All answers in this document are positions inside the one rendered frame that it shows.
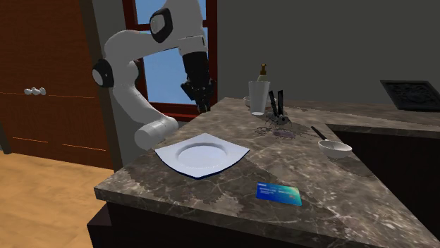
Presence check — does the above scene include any red framed window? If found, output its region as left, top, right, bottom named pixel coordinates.
left=121, top=0, right=219, bottom=123

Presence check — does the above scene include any pale bottle with brown pump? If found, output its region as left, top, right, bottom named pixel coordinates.
left=257, top=63, right=269, bottom=83

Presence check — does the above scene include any tall white cup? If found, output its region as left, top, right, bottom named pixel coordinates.
left=247, top=80, right=271, bottom=116

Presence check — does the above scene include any white square plate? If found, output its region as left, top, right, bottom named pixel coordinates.
left=154, top=132, right=251, bottom=180

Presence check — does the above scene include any blue card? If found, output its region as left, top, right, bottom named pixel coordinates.
left=255, top=181, right=303, bottom=207

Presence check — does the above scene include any brown wooden cupboard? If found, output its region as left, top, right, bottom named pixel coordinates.
left=0, top=0, right=115, bottom=171

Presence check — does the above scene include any black hob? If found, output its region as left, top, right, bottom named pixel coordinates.
left=379, top=79, right=440, bottom=113

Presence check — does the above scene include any black two-handled kitchen tool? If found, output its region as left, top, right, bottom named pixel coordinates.
left=267, top=89, right=292, bottom=127

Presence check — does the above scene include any purple flat wire piece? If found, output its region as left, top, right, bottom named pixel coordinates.
left=272, top=129, right=297, bottom=140

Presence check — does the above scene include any white ladle with black handle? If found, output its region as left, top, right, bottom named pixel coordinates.
left=310, top=125, right=353, bottom=160

